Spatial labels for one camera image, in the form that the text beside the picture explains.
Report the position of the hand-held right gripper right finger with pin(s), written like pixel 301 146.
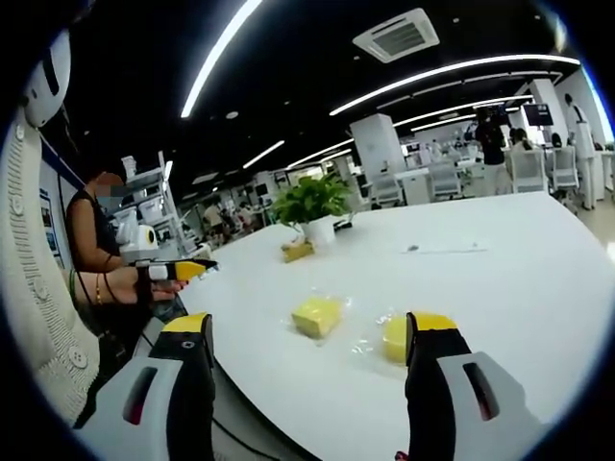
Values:
pixel 432 384

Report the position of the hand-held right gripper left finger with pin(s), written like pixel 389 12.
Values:
pixel 158 398

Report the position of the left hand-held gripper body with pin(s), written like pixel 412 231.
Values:
pixel 137 242

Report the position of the dark yellow silicone block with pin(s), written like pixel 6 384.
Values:
pixel 298 250

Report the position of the person's left hand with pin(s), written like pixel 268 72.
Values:
pixel 144 290

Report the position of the metal storage shelf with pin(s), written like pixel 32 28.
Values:
pixel 156 201

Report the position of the potted green plant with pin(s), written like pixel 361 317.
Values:
pixel 312 199

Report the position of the black stapler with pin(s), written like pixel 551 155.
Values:
pixel 344 224

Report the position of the white worn device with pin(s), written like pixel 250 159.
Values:
pixel 48 77

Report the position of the white office chair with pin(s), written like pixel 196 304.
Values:
pixel 564 169
pixel 443 181
pixel 386 189
pixel 527 170

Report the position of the long ceiling light strip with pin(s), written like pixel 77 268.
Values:
pixel 216 57
pixel 447 72

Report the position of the ceiling air conditioner vent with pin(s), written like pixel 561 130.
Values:
pixel 396 34

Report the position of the wall monitor screen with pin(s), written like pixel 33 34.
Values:
pixel 538 115

